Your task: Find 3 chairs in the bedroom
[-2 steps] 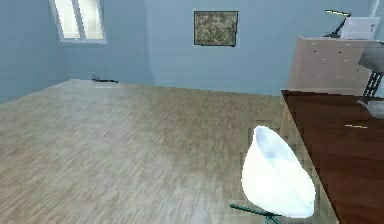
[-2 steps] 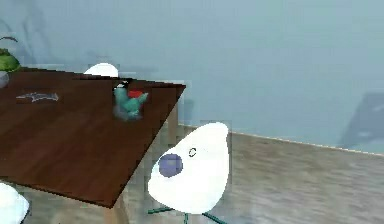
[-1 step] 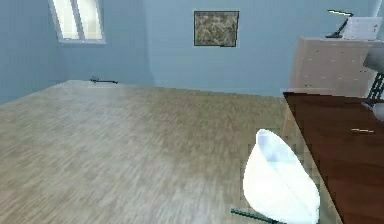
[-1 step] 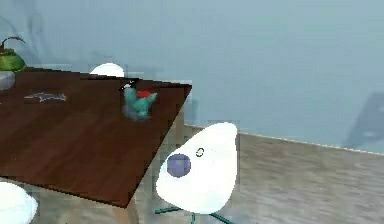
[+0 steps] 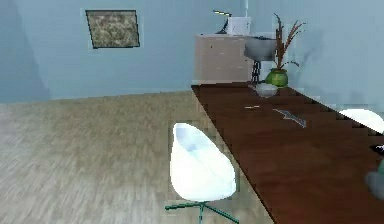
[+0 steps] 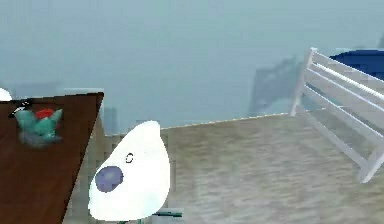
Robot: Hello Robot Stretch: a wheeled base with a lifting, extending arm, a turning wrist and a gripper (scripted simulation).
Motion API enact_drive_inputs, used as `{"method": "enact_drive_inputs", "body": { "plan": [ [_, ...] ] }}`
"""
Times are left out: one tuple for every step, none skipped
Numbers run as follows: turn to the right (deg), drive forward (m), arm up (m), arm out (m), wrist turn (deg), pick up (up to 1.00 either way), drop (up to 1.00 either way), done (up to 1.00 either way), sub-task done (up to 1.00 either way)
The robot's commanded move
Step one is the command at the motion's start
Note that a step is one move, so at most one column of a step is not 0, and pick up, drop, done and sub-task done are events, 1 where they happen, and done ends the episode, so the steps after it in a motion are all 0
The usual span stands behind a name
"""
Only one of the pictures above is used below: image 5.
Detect white egg chair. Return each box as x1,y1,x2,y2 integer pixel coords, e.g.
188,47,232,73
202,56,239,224
164,122,240,224
338,108,384,135

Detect beige chest of drawers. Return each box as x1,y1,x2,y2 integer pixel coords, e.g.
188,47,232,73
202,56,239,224
194,33,257,84

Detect grey bowl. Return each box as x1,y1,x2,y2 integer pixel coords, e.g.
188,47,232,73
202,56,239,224
255,82,279,99

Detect grey shell chair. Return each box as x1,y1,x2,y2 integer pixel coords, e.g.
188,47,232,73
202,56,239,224
244,36,278,84

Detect black desk lamp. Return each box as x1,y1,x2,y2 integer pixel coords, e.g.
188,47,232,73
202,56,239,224
212,9,233,35

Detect white box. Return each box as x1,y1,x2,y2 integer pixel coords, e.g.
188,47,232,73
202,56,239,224
226,16,252,36

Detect grey flat utensil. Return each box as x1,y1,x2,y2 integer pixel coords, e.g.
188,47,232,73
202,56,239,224
272,108,307,129

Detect green potted reddish plant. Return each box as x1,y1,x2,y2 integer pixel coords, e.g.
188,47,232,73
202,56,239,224
264,12,307,89

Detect dark brown wooden table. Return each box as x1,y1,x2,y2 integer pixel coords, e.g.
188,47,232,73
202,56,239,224
190,81,384,224

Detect grey green blurry object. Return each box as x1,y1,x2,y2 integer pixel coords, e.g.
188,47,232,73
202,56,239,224
364,159,384,201

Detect framed brown wall picture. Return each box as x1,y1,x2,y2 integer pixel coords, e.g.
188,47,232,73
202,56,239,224
84,9,141,50

